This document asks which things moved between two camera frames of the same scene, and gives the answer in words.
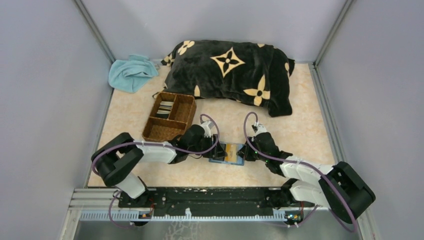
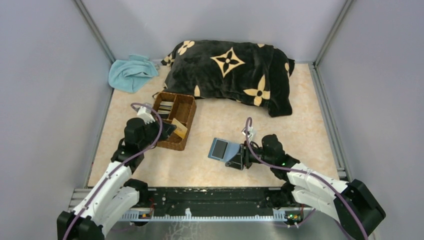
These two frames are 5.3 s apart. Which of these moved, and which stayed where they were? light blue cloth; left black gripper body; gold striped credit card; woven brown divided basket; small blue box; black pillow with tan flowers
Moved: left black gripper body; gold striped credit card; small blue box
Stayed: light blue cloth; black pillow with tan flowers; woven brown divided basket
